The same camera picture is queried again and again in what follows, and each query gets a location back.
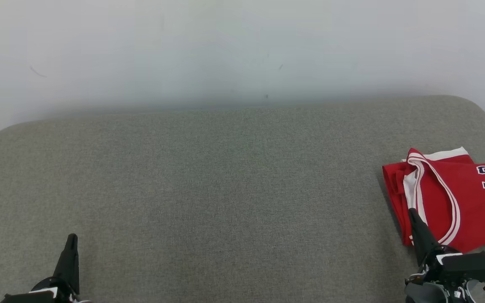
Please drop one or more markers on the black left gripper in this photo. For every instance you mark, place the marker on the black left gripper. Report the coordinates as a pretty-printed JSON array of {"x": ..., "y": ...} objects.
[{"x": 44, "y": 292}]

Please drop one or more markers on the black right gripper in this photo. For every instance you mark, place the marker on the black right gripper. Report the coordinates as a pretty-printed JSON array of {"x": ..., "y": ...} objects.
[{"x": 470, "y": 267}]

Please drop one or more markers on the red t-shirt with white sleeves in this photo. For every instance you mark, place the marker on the red t-shirt with white sleeves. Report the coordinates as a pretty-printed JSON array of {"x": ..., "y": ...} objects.
[{"x": 394, "y": 189}]

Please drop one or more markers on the red basketball jersey number 23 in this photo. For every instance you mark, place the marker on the red basketball jersey number 23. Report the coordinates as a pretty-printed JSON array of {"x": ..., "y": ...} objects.
[{"x": 470, "y": 198}]

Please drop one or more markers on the grey fabric sofa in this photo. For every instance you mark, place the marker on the grey fabric sofa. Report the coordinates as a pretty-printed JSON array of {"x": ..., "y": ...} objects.
[{"x": 225, "y": 189}]

